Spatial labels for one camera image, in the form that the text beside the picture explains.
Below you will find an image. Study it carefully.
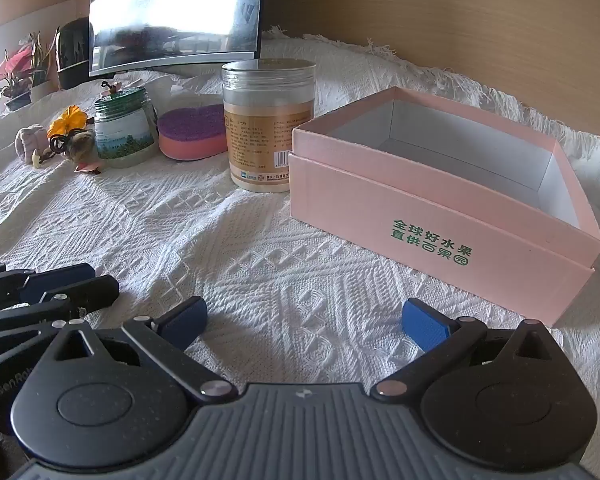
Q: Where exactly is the red leaf potted plant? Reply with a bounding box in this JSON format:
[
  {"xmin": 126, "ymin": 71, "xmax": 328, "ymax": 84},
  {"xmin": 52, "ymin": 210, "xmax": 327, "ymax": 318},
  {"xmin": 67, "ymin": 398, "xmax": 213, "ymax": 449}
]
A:
[{"xmin": 0, "ymin": 42, "xmax": 36, "ymax": 112}]

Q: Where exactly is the white textured blanket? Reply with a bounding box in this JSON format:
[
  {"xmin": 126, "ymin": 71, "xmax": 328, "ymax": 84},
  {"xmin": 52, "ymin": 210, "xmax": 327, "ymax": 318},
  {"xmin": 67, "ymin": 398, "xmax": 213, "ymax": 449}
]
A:
[{"xmin": 0, "ymin": 27, "xmax": 600, "ymax": 396}]

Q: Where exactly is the orange fabric flower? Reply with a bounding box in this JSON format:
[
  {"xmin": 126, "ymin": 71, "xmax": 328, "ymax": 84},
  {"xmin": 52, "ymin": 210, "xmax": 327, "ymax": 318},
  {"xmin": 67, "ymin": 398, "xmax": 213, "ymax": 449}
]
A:
[{"xmin": 46, "ymin": 105, "xmax": 90, "ymax": 141}]

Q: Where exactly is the clear plastic jar beige label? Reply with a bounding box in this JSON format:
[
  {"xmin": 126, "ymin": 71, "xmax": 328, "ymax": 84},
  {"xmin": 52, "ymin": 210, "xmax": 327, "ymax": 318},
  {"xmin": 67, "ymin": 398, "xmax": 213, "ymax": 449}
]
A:
[{"xmin": 222, "ymin": 59, "xmax": 317, "ymax": 194}]

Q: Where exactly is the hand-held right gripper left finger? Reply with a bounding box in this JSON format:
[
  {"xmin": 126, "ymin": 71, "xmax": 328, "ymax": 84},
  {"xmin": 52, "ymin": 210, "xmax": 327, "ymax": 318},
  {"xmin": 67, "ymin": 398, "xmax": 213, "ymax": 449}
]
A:
[{"xmin": 52, "ymin": 296, "xmax": 238, "ymax": 406}]

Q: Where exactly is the pink cardboard box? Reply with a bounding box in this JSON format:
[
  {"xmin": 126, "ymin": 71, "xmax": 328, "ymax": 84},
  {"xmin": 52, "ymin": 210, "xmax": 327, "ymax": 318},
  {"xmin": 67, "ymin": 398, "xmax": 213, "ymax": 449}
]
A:
[{"xmin": 287, "ymin": 86, "xmax": 600, "ymax": 328}]

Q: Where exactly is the glass jar green label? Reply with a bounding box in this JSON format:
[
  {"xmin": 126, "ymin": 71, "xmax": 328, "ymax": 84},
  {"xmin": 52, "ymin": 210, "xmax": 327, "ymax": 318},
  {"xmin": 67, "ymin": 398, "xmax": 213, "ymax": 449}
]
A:
[{"xmin": 94, "ymin": 80, "xmax": 160, "ymax": 169}]

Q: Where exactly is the purple and pink sponge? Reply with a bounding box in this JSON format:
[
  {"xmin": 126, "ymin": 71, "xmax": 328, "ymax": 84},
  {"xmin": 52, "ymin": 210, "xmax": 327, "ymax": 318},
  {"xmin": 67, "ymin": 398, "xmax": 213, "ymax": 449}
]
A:
[{"xmin": 158, "ymin": 104, "xmax": 229, "ymax": 162}]

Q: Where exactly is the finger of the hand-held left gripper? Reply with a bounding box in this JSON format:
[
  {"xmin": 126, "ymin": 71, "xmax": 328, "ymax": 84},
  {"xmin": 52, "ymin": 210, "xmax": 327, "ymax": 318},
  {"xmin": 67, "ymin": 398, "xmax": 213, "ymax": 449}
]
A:
[
  {"xmin": 0, "ymin": 262, "xmax": 97, "ymax": 307},
  {"xmin": 0, "ymin": 275, "xmax": 121, "ymax": 359}
]

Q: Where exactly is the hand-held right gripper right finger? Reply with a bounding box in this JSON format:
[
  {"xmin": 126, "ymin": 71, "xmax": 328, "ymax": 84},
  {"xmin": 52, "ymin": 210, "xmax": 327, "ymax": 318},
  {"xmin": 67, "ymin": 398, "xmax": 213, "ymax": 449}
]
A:
[{"xmin": 371, "ymin": 298, "xmax": 558, "ymax": 403}]

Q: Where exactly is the black ribbed appliance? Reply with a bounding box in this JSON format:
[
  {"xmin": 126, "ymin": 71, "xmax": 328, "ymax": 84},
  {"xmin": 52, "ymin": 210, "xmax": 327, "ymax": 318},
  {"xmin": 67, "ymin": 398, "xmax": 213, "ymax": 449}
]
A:
[{"xmin": 56, "ymin": 17, "xmax": 92, "ymax": 90}]

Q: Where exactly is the green potted plant white pot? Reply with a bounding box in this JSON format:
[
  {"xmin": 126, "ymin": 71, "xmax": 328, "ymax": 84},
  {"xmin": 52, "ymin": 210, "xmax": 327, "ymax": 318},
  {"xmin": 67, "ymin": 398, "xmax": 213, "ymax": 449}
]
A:
[{"xmin": 27, "ymin": 27, "xmax": 61, "ymax": 102}]

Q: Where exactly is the black computer monitor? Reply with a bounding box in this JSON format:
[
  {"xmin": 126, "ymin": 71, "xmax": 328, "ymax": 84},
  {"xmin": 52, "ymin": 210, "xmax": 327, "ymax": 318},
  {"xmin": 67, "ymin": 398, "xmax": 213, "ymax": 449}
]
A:
[{"xmin": 88, "ymin": 0, "xmax": 267, "ymax": 79}]

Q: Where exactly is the brown furry ball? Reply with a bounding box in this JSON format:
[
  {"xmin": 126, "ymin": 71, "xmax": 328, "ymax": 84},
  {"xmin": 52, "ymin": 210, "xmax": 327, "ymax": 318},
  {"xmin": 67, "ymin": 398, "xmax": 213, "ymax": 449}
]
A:
[{"xmin": 70, "ymin": 130, "xmax": 102, "ymax": 175}]

